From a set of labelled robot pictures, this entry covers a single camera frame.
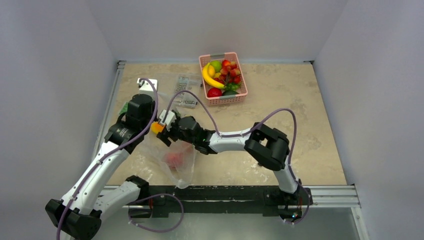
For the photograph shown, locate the pink red fake peach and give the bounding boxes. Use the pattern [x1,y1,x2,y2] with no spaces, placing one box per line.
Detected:
[164,151,191,169]

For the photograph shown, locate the pink plastic basket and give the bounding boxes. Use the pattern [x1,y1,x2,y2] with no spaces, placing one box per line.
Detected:
[198,52,248,106]

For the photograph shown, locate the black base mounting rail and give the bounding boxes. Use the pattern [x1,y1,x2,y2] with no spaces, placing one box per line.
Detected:
[128,185,313,221]

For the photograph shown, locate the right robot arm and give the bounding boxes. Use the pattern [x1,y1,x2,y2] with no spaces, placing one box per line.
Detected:
[156,115,301,204]

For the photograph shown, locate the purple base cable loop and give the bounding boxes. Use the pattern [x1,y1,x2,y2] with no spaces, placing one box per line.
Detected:
[128,193,185,234]

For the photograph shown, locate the green label small box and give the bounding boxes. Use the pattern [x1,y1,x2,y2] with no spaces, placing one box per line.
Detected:
[118,102,129,115]

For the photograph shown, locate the yellow fake lemon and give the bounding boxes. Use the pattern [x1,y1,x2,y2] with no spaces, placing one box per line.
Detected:
[207,65,216,79]

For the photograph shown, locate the green fake lime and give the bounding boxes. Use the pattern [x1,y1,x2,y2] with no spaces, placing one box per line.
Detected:
[210,60,222,73]

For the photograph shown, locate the clear plastic bag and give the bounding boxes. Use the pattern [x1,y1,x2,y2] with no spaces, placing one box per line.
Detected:
[140,120,197,189]

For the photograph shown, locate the red fake grape bunch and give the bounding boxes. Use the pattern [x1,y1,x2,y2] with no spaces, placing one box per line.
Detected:
[214,59,242,85]

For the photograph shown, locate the orange fake fruit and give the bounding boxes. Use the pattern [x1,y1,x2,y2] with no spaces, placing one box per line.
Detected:
[150,121,166,135]

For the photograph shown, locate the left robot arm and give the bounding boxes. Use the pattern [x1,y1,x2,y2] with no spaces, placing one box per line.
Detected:
[45,93,158,240]

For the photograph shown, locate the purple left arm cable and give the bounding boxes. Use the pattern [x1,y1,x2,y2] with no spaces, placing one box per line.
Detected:
[56,77,159,240]

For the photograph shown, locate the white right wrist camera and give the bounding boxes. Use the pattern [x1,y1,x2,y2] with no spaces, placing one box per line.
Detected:
[158,109,178,131]

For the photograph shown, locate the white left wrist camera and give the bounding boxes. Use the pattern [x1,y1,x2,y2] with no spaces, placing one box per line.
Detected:
[137,78,158,100]

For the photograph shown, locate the red fake apple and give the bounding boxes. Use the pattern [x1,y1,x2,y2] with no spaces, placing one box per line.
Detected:
[206,87,223,98]

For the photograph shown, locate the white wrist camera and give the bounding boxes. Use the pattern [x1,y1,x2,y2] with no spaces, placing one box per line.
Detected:
[137,78,158,100]
[158,109,178,131]

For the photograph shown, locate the small yellow fake banana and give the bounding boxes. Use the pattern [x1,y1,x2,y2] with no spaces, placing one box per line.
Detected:
[201,63,225,89]

